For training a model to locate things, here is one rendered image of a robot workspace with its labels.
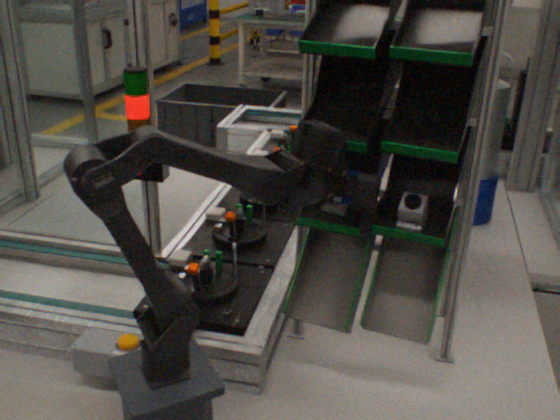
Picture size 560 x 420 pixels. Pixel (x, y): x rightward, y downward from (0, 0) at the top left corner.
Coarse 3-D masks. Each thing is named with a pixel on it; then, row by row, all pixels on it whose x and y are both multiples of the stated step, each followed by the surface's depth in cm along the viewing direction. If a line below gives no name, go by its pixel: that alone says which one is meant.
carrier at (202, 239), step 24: (216, 216) 166; (240, 216) 155; (264, 216) 158; (192, 240) 156; (216, 240) 154; (240, 240) 153; (264, 240) 156; (288, 240) 160; (240, 264) 147; (264, 264) 146
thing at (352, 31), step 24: (336, 0) 112; (360, 0) 111; (384, 0) 110; (312, 24) 106; (336, 24) 107; (360, 24) 106; (384, 24) 101; (312, 48) 102; (336, 48) 100; (360, 48) 98
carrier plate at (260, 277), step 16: (176, 272) 142; (240, 272) 143; (256, 272) 143; (240, 288) 136; (256, 288) 136; (144, 304) 130; (224, 304) 130; (240, 304) 131; (256, 304) 132; (208, 320) 125; (224, 320) 125; (240, 320) 125
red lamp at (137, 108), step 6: (126, 96) 132; (144, 96) 133; (126, 102) 133; (132, 102) 132; (138, 102) 132; (144, 102) 133; (126, 108) 134; (132, 108) 133; (138, 108) 133; (144, 108) 133; (126, 114) 134; (132, 114) 133; (138, 114) 133; (144, 114) 134
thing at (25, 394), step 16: (0, 384) 123; (16, 384) 123; (32, 384) 123; (0, 400) 119; (16, 400) 119; (32, 400) 119; (48, 400) 119; (64, 400) 119; (80, 400) 119; (96, 400) 119; (112, 400) 119; (0, 416) 115; (16, 416) 115; (32, 416) 115; (48, 416) 115; (64, 416) 115; (80, 416) 115; (96, 416) 115; (112, 416) 115
